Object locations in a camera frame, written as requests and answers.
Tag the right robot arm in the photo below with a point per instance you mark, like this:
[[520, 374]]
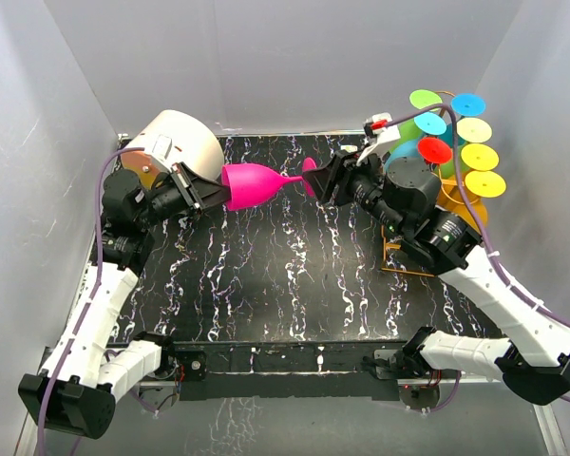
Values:
[[532, 357]]

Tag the magenta wine glass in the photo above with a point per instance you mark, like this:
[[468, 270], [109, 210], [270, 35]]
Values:
[[253, 184]]

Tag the red wine glass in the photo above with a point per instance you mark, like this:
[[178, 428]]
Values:
[[434, 150]]

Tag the black front base bar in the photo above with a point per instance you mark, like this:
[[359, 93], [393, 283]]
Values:
[[277, 370]]

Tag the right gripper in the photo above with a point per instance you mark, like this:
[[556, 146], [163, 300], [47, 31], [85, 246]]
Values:
[[340, 171]]

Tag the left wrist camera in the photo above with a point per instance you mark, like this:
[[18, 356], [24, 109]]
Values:
[[161, 151]]

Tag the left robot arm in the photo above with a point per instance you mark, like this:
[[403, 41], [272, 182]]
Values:
[[79, 385]]

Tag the lower yellow wine glass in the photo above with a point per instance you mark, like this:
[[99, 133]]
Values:
[[478, 185]]

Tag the yellow wine glass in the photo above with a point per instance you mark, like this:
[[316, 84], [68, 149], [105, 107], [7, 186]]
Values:
[[473, 156], [478, 185]]

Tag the light blue wine glass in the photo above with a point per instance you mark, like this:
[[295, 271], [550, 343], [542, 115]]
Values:
[[431, 123]]

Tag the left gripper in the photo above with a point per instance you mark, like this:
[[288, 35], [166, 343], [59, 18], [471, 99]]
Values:
[[211, 193]]

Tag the white cylindrical drum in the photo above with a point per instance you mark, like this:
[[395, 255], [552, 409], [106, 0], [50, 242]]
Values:
[[195, 143]]

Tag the upper yellow wine glass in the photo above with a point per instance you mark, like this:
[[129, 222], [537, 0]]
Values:
[[473, 156]]

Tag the dark blue wine glass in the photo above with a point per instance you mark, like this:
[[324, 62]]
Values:
[[468, 105]]

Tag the pale green wine glass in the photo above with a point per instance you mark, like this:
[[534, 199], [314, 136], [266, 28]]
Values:
[[469, 130]]

